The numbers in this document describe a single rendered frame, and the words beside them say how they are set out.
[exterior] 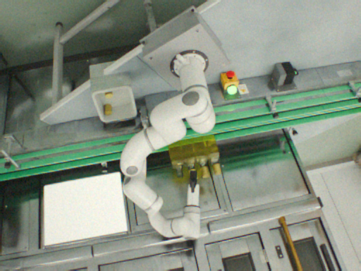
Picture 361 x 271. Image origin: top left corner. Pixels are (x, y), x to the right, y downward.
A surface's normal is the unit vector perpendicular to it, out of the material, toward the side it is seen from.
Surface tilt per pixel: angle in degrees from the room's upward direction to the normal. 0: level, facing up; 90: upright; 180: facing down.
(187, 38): 5
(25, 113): 90
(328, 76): 90
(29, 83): 90
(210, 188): 90
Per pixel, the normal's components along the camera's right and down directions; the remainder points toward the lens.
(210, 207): -0.03, -0.52
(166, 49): 0.13, 0.82
